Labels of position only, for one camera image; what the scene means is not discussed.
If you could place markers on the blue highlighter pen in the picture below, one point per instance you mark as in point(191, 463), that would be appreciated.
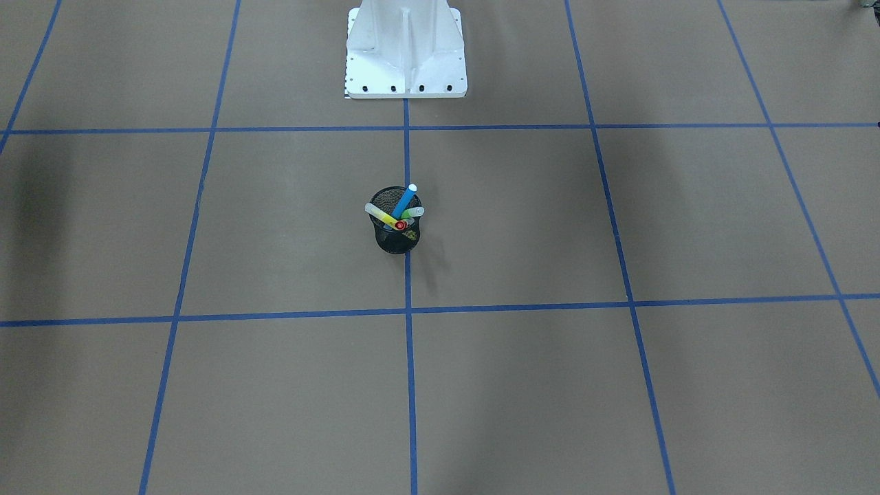
point(403, 203)

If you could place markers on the green highlighter pen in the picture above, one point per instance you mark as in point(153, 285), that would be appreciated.
point(412, 213)

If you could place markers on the yellow highlighter pen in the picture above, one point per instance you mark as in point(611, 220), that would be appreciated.
point(388, 220)

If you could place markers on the white pedestal base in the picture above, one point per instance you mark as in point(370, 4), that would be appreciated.
point(405, 49)

